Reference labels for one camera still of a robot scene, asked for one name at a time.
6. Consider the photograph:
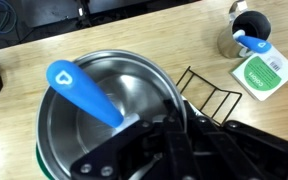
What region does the small steel mug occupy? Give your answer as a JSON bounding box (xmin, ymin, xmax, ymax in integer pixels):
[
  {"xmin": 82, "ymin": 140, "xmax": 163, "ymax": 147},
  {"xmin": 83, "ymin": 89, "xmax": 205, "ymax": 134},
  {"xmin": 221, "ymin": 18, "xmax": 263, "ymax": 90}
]
[{"xmin": 217, "ymin": 0, "xmax": 272, "ymax": 58}]

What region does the blue-handled spoon in mug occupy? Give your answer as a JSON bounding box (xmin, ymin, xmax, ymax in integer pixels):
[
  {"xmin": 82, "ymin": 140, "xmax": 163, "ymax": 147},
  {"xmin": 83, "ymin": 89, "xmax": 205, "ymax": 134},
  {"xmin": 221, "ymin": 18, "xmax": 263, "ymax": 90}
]
[{"xmin": 233, "ymin": 29, "xmax": 272, "ymax": 54}]

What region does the black wire rack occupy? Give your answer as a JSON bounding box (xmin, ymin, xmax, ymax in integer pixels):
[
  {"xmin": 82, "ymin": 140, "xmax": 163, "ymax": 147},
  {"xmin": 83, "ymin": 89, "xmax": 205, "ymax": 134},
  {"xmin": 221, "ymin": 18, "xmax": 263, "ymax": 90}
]
[{"xmin": 176, "ymin": 66, "xmax": 243, "ymax": 125}]

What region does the green round plate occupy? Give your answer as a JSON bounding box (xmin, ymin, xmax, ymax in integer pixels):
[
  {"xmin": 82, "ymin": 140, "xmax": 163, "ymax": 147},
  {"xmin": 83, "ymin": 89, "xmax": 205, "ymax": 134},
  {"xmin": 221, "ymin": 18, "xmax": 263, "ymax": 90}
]
[{"xmin": 35, "ymin": 145, "xmax": 54, "ymax": 180}]

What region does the blue-handled spoon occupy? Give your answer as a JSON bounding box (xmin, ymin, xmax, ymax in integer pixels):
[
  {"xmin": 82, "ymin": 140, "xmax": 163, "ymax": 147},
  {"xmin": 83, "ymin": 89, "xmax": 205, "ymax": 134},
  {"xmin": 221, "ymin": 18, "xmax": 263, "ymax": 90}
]
[
  {"xmin": 46, "ymin": 60, "xmax": 140, "ymax": 134},
  {"xmin": 233, "ymin": 29, "xmax": 272, "ymax": 54}
]

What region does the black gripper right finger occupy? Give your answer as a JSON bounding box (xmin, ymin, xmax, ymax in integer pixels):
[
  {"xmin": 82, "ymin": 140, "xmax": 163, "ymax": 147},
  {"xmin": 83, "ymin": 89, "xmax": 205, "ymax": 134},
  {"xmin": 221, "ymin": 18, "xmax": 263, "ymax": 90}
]
[{"xmin": 164, "ymin": 100, "xmax": 288, "ymax": 180}]

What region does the silver metal bowl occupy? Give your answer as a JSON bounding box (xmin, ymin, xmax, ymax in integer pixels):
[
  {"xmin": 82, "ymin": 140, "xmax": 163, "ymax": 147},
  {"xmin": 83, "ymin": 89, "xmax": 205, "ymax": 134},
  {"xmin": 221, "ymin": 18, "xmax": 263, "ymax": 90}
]
[{"xmin": 37, "ymin": 50, "xmax": 184, "ymax": 180}]

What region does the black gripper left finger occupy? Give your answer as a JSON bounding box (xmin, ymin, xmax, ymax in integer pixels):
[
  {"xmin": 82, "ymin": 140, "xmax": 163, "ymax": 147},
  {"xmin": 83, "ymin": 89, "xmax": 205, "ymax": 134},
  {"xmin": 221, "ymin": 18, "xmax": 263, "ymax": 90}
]
[{"xmin": 70, "ymin": 120, "xmax": 162, "ymax": 180}]

